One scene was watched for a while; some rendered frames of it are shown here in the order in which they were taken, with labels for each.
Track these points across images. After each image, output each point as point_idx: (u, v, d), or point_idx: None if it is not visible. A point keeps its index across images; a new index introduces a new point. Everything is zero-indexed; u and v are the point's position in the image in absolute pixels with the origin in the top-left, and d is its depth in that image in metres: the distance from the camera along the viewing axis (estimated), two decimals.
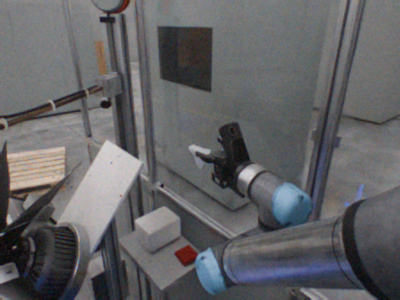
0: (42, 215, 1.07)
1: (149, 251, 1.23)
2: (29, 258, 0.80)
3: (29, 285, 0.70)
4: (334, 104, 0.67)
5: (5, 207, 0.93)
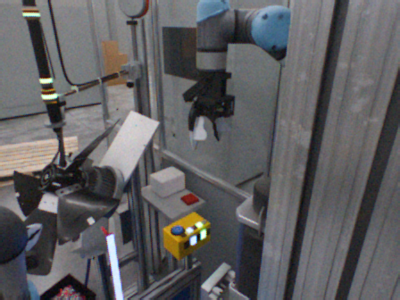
0: (85, 164, 1.47)
1: (162, 196, 1.63)
2: (86, 181, 1.20)
3: (91, 191, 1.10)
4: (283, 76, 1.07)
5: (64, 154, 1.33)
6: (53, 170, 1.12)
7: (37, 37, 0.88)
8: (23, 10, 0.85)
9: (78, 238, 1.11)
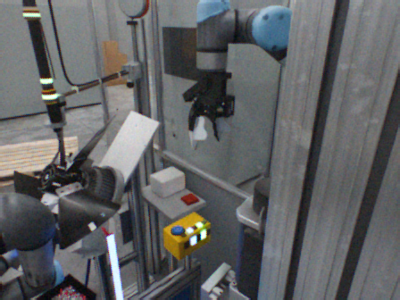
0: (85, 164, 1.47)
1: (162, 196, 1.63)
2: None
3: None
4: (283, 77, 1.07)
5: (93, 147, 1.20)
6: (48, 183, 1.11)
7: (37, 37, 0.88)
8: (23, 11, 0.85)
9: None
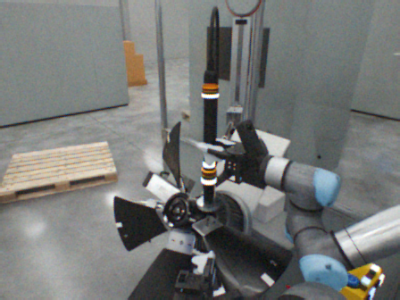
0: (187, 187, 1.26)
1: (263, 221, 1.42)
2: None
3: (192, 269, 0.93)
4: None
5: None
6: (183, 219, 0.90)
7: (213, 116, 0.75)
8: (205, 88, 0.71)
9: (220, 287, 0.90)
